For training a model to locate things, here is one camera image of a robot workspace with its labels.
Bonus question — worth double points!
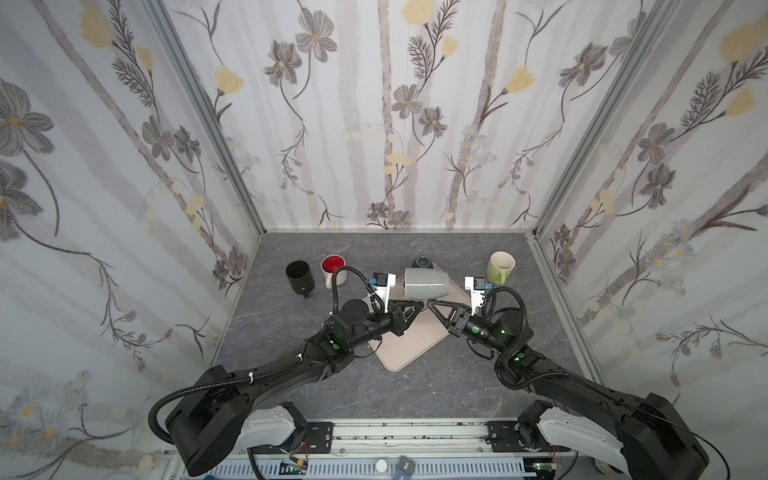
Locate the black mug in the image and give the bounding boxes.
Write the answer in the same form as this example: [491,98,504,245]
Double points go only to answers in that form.
[285,260,315,298]

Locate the white mug red inside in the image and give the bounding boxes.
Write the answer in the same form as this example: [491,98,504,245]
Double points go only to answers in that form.
[320,254,346,289]

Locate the grey mug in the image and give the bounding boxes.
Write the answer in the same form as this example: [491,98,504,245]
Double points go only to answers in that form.
[404,268,450,301]

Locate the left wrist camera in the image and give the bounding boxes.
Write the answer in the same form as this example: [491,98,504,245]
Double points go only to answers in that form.
[368,272,397,313]

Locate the light green mug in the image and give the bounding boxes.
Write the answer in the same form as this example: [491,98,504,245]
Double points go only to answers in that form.
[485,251,516,287]

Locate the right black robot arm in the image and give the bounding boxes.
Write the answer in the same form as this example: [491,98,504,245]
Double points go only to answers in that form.
[426,287,710,479]

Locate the dark green mug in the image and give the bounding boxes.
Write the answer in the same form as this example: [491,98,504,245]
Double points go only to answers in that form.
[411,256,433,269]

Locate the beige plastic tray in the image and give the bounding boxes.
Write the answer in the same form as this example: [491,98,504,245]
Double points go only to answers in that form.
[368,265,471,372]

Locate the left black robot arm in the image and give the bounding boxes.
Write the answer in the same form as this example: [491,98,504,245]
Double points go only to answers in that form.
[147,267,425,476]

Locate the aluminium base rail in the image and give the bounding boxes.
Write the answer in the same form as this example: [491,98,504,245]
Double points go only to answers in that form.
[161,418,655,480]

